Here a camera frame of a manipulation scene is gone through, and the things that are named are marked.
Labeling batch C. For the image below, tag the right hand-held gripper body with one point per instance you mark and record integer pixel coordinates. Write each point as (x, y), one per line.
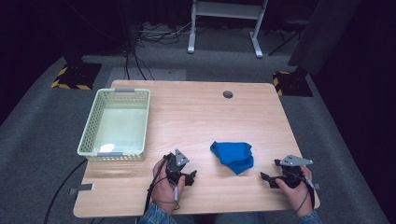
(292, 171)

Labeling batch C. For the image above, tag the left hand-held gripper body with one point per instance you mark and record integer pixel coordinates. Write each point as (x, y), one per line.
(174, 169)

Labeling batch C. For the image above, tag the blue T-shirt white print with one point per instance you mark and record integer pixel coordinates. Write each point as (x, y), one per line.
(233, 155)

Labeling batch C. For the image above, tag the person's left hand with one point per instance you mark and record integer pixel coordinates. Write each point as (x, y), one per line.
(163, 189)

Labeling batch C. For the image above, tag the person's right hand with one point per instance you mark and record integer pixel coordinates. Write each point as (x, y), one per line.
(297, 196)

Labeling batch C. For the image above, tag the pale green plastic basket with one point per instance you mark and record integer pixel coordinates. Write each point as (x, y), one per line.
(120, 124)

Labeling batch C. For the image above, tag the black yellow striped stand base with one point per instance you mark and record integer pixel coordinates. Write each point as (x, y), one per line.
(292, 84)
(76, 76)

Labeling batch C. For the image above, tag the grey clamp on table edge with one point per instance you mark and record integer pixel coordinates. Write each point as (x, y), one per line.
(81, 188)

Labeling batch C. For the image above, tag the black tripod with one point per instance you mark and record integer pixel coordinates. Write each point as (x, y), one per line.
(286, 39)

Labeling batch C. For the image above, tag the dark grey curtain panel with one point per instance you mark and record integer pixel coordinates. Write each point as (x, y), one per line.
(323, 34)

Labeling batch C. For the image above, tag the white metal stand frame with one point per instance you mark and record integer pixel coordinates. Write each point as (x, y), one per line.
(227, 11)

